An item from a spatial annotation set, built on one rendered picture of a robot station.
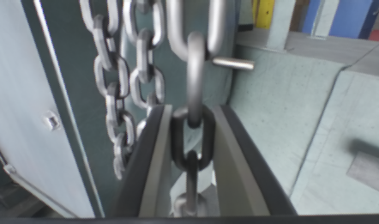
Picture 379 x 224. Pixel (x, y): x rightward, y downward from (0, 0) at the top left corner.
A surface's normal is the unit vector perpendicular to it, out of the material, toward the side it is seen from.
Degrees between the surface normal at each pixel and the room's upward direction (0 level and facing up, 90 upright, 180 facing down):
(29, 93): 90
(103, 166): 90
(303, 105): 90
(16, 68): 90
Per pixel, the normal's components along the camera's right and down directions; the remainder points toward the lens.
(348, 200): -0.73, 0.32
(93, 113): 0.88, 0.24
